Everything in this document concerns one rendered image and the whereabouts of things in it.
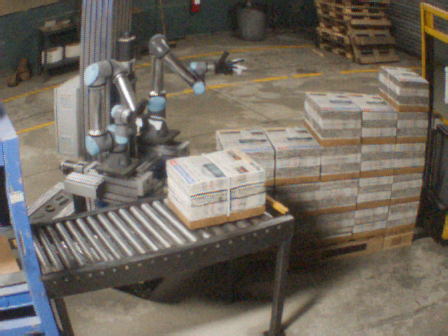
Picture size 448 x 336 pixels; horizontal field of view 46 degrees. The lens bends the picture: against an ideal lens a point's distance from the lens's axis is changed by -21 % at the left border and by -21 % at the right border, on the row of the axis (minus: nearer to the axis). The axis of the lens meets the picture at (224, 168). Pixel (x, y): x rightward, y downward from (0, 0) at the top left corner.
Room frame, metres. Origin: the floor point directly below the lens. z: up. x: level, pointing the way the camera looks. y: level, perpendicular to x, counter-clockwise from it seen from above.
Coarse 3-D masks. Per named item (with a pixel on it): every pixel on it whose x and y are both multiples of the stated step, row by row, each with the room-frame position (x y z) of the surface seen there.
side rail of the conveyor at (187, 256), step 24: (288, 216) 2.70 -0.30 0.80; (216, 240) 2.48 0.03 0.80; (240, 240) 2.53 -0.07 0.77; (264, 240) 2.60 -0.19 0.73; (288, 240) 2.67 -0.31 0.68; (96, 264) 2.21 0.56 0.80; (120, 264) 2.23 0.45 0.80; (144, 264) 2.29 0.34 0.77; (168, 264) 2.35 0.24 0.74; (192, 264) 2.41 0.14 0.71; (48, 288) 2.03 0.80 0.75; (72, 288) 2.09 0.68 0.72; (96, 288) 2.16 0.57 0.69
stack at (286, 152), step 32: (256, 128) 3.80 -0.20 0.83; (288, 128) 3.82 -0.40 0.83; (256, 160) 3.44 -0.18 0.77; (288, 160) 3.48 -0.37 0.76; (320, 160) 3.52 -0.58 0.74; (352, 160) 3.55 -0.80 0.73; (384, 160) 3.59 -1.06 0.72; (288, 192) 3.47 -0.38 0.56; (320, 192) 3.51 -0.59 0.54; (352, 192) 3.54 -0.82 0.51; (384, 192) 3.59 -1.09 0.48; (320, 224) 3.51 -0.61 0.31; (352, 224) 3.55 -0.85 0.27; (384, 224) 3.60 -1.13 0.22; (256, 256) 3.44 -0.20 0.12; (320, 256) 3.52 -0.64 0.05; (352, 256) 3.56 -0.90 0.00
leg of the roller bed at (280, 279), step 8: (280, 248) 2.67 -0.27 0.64; (288, 248) 2.68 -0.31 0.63; (280, 256) 2.67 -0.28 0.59; (288, 256) 2.68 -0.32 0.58; (280, 264) 2.66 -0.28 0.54; (288, 264) 2.68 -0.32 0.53; (280, 272) 2.66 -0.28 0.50; (280, 280) 2.66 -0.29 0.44; (280, 288) 2.66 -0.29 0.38; (280, 296) 2.67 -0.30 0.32; (272, 304) 2.69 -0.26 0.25; (280, 304) 2.67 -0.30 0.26; (272, 312) 2.69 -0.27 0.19; (280, 312) 2.67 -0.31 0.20; (272, 320) 2.68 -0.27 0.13; (280, 320) 2.68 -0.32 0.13; (272, 328) 2.67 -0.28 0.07
